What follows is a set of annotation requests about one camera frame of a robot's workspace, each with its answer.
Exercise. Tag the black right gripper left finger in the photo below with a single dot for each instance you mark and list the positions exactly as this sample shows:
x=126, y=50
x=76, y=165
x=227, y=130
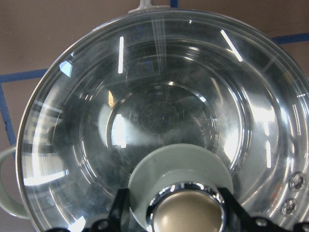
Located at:
x=120, y=213

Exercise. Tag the white toy cooking pot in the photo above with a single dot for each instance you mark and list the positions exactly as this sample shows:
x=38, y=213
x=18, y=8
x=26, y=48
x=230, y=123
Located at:
x=172, y=189

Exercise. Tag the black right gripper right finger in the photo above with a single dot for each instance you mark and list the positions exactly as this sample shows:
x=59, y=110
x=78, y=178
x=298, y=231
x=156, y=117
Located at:
x=234, y=209

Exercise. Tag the clear pot lid with knob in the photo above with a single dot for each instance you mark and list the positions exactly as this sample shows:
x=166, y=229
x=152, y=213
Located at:
x=156, y=78

